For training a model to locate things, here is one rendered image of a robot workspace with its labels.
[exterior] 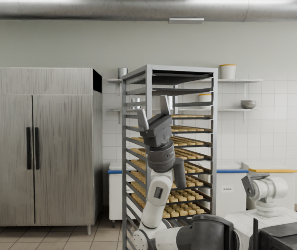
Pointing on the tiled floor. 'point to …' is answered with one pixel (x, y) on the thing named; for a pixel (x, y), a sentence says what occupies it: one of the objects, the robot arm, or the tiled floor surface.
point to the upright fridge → (41, 147)
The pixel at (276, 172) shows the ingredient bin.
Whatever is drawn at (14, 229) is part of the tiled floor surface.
